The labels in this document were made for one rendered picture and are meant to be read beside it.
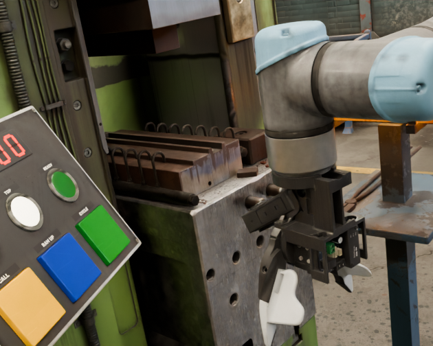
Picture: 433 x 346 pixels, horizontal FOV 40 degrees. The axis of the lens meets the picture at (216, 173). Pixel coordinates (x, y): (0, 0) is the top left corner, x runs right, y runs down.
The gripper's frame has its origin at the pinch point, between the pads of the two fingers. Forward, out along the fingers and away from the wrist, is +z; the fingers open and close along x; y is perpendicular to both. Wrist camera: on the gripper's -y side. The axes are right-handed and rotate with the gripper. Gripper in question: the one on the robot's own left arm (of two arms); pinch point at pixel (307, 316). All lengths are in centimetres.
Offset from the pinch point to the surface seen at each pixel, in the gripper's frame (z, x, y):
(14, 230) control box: -14.4, -23.3, -27.2
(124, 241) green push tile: -5.0, -6.7, -30.7
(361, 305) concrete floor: 94, 122, -92
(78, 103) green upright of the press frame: -21, 7, -64
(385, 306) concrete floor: 94, 127, -84
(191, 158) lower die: -5, 24, -54
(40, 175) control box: -17.9, -15.2, -35.0
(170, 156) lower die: -5, 23, -60
